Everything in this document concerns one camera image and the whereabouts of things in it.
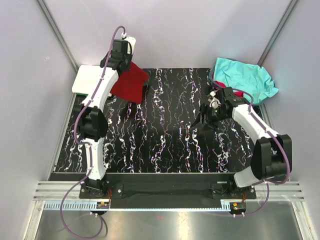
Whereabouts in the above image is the right aluminium frame post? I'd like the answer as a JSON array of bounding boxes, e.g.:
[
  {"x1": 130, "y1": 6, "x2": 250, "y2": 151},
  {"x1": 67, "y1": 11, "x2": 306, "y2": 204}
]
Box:
[{"x1": 257, "y1": 0, "x2": 300, "y2": 67}]

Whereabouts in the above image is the left cable duct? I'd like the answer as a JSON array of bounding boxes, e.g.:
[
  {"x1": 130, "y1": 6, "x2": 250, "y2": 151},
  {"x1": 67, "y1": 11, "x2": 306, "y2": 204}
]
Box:
[{"x1": 43, "y1": 200, "x2": 110, "y2": 211}]

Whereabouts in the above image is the red t shirt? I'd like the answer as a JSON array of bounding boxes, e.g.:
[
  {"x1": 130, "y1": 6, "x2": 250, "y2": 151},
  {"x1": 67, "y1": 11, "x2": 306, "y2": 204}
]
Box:
[{"x1": 110, "y1": 62, "x2": 149, "y2": 104}]

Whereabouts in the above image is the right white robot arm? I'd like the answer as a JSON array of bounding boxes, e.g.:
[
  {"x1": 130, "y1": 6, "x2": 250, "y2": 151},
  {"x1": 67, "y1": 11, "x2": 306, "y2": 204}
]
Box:
[{"x1": 191, "y1": 87, "x2": 292, "y2": 199}]

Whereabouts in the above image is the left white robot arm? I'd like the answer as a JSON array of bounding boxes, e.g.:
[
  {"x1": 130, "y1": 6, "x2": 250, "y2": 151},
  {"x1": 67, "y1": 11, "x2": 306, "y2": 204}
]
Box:
[{"x1": 74, "y1": 34, "x2": 136, "y2": 198}]

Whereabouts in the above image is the aluminium cross rail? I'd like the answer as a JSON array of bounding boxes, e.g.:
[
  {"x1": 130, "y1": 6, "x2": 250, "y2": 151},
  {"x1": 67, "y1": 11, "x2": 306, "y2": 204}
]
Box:
[{"x1": 33, "y1": 181, "x2": 305, "y2": 202}]

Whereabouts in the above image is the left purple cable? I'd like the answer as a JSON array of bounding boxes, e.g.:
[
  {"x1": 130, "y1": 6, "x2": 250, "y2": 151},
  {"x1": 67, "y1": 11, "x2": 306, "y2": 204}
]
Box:
[{"x1": 59, "y1": 24, "x2": 127, "y2": 237}]

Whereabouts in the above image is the teal t shirt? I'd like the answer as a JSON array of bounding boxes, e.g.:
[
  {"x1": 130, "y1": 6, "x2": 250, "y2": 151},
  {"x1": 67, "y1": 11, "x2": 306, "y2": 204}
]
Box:
[{"x1": 213, "y1": 57, "x2": 279, "y2": 106}]

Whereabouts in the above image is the crimson t shirt in basket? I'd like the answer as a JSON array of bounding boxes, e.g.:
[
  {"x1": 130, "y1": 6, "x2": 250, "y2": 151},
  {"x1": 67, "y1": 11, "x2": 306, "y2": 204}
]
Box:
[{"x1": 215, "y1": 80, "x2": 244, "y2": 98}]

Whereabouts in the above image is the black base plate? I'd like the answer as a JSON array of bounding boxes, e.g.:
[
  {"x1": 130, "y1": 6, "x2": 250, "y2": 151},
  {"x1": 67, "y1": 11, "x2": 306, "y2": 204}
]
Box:
[{"x1": 79, "y1": 173, "x2": 257, "y2": 211}]

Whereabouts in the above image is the folded white t shirt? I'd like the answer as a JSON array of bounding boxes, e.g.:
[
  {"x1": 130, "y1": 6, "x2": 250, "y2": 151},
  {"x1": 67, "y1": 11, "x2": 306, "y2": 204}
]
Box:
[{"x1": 71, "y1": 65, "x2": 103, "y2": 95}]

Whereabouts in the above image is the aluminium frame post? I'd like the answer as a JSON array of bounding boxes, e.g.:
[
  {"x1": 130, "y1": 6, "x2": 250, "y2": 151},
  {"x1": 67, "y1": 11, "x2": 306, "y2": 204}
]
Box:
[
  {"x1": 35, "y1": 0, "x2": 79, "y2": 73},
  {"x1": 257, "y1": 0, "x2": 300, "y2": 67}
]

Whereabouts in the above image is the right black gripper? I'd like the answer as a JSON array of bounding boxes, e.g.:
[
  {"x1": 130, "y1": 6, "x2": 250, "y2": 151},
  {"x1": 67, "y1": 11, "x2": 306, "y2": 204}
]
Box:
[{"x1": 190, "y1": 103, "x2": 229, "y2": 134}]

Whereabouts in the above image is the left aluminium frame post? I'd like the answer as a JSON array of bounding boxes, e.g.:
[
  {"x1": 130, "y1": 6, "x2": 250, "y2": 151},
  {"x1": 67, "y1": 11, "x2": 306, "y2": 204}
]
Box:
[{"x1": 35, "y1": 0, "x2": 79, "y2": 73}]

